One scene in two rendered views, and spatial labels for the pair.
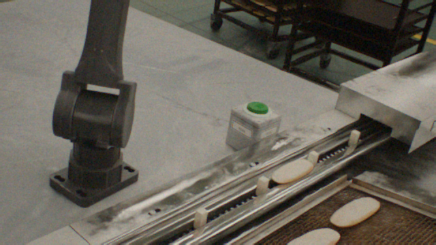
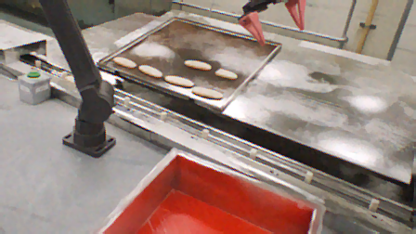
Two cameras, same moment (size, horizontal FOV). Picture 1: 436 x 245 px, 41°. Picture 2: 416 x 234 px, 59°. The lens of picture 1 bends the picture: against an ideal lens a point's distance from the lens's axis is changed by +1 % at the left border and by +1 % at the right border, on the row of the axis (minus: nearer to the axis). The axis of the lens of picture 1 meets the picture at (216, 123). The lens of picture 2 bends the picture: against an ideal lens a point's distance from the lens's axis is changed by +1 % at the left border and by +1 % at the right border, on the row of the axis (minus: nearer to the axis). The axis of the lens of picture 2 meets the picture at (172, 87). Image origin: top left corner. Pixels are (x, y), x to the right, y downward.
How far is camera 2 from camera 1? 120 cm
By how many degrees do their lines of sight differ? 85
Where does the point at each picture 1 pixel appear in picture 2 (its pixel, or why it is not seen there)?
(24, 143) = (47, 178)
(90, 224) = (147, 124)
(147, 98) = not seen: outside the picture
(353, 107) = (15, 56)
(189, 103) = not seen: outside the picture
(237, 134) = (40, 93)
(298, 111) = not seen: outside the picture
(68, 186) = (106, 145)
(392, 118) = (33, 46)
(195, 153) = (48, 113)
